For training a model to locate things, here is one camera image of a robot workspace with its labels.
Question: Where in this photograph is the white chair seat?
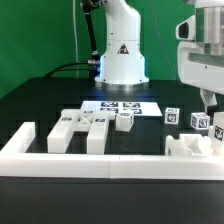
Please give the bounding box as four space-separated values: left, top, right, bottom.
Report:
165 134 213 156

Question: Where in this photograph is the white thin cable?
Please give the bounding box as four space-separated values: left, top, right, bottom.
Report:
72 0 80 79

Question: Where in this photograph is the black cable bundle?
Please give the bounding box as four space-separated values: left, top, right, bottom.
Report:
44 9 101 79

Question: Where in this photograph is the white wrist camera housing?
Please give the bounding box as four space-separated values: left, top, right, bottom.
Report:
175 15 196 41

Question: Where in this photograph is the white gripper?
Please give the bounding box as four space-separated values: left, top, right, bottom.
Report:
177 41 224 114

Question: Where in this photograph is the white chair back frame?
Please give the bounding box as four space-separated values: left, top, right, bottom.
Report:
47 109 115 155

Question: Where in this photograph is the white U-shaped fence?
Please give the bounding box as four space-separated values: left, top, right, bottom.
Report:
0 122 224 180

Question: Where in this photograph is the white sheet with tags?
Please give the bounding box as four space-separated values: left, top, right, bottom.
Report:
81 101 162 117

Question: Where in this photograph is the white tagged block part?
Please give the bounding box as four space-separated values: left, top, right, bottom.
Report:
115 111 134 132

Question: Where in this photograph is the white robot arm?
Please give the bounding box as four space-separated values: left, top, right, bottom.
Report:
81 0 224 114

